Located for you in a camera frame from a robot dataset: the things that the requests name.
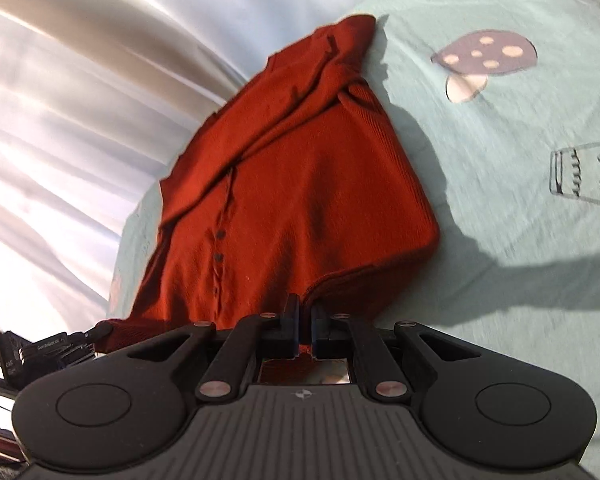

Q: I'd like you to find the red button-up knit shirt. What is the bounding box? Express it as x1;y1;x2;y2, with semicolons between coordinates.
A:
97;14;440;353

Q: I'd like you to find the white sheer curtain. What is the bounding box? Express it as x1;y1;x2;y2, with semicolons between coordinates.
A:
0;0;441;466

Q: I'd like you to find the mint green printed bedsheet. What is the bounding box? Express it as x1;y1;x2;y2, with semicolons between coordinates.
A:
107;0;600;470

